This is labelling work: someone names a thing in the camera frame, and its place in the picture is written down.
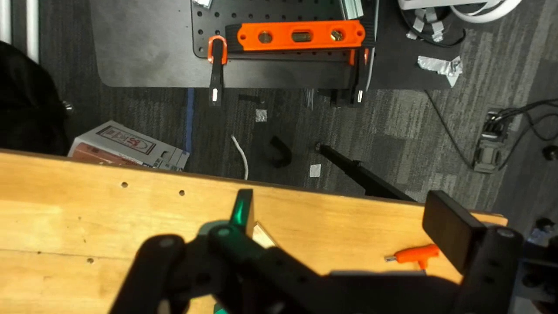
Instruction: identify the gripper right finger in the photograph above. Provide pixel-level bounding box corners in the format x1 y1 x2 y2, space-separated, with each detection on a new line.
422 190 524 314

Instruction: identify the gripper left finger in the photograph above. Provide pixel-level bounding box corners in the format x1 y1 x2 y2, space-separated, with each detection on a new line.
109 188 325 314

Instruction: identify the light wooden block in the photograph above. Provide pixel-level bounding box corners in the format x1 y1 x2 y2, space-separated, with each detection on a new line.
252 221 278 249

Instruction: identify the grey floor socket box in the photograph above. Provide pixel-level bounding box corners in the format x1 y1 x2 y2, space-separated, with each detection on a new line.
472 108 514 174

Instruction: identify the black curved piece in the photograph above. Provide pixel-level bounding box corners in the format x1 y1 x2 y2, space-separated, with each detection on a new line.
269 136 292 169

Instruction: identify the crumpled silver foil tape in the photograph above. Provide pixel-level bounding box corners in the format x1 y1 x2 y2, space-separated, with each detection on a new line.
417 55 463 88

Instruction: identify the printed cardboard box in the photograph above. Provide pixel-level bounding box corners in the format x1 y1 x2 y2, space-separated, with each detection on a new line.
68 120 191 172

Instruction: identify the orange and black clamp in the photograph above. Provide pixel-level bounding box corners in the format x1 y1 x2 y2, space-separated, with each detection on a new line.
207 35 228 108
347 47 371 108

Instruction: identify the orange spirit level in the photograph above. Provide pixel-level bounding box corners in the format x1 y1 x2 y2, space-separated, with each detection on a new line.
237 20 366 52

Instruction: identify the silver aluminium profile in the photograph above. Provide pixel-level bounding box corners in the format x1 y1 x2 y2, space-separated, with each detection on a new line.
340 0 365 20

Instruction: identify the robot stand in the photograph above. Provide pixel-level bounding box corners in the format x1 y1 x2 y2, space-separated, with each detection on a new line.
89 0 381 90

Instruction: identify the orange handled hex key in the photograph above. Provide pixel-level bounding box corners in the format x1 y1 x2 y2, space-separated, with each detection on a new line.
384 244 440 270

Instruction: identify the black cable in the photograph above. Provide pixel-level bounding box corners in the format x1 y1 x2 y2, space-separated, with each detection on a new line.
424 89 476 168

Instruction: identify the coil of white cable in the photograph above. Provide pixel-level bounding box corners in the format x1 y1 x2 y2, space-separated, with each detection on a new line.
398 0 523 24

